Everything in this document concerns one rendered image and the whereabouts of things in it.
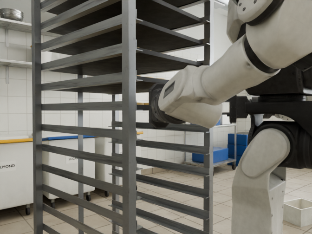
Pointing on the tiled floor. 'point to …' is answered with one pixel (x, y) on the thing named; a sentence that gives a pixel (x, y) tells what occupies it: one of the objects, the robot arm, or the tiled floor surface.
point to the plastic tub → (298, 212)
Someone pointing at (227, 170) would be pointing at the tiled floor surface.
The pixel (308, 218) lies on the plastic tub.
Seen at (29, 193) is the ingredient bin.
